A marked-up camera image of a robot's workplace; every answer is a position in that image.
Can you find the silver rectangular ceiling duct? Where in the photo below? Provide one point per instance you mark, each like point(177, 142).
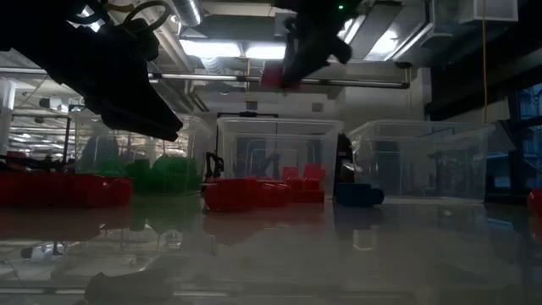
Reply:
point(389, 38)

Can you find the round silver air duct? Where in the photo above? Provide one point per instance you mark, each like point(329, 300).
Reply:
point(188, 12)

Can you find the black clamp behind bins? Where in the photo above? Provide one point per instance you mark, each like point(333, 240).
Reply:
point(215, 165)

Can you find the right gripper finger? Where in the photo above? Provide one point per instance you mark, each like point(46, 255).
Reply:
point(326, 53)
point(293, 59)

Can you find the black post behind bins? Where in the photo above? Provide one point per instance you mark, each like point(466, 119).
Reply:
point(344, 156)

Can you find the ceiling light panel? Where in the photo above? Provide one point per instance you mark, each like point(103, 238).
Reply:
point(211, 50)
point(267, 51)

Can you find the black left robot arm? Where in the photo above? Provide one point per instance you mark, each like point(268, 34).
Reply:
point(29, 21)

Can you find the blue building block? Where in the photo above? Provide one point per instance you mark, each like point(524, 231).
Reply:
point(360, 195)

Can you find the white ceiling unit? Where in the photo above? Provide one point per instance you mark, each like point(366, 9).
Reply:
point(499, 10)

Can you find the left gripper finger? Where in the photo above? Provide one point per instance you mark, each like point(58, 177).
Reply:
point(144, 118)

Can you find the clear plastic bin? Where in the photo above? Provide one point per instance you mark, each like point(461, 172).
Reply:
point(254, 144)
point(190, 148)
point(423, 161)

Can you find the horizontal metal pipe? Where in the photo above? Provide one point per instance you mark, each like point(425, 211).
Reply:
point(360, 82)

